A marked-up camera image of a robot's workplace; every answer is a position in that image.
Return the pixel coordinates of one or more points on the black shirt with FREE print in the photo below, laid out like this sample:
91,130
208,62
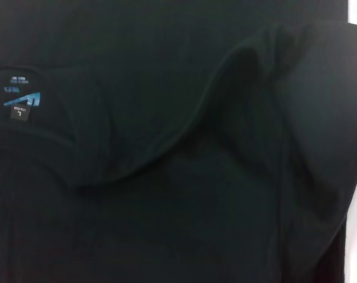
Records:
166,147

